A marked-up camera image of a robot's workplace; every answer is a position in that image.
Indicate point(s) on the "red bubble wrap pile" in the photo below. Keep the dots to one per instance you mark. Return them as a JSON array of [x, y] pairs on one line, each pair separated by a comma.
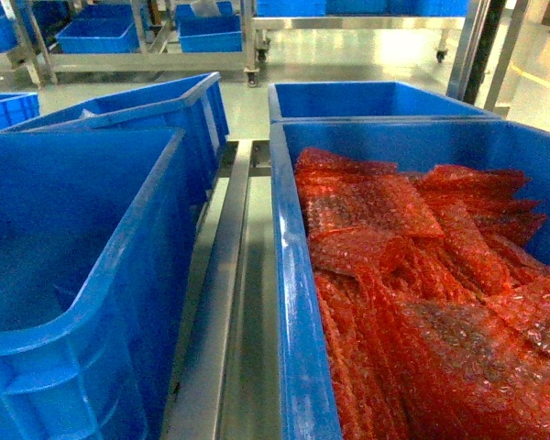
[[436, 318]]

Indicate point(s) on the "empty blue bin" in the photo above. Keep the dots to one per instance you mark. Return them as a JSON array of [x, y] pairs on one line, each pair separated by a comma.
[[96, 238], [383, 100]]

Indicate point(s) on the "empty blue bin left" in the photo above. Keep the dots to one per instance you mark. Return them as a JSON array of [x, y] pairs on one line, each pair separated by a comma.
[[96, 238]]

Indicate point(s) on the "stainless steel wheeled cart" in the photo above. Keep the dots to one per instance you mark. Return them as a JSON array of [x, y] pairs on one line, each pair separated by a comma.
[[261, 17]]

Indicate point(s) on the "empty blue bin behind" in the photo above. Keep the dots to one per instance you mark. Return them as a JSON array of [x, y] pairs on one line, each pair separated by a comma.
[[383, 100]]

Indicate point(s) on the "stainless steel shelf rack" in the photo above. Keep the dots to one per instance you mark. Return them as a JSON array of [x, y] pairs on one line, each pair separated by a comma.
[[227, 366]]

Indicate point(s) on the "blue bin far left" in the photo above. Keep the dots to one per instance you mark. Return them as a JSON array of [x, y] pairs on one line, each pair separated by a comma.
[[194, 104]]

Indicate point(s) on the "blue bin with bubble wrap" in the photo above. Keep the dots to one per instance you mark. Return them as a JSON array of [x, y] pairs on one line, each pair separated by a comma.
[[307, 400]]

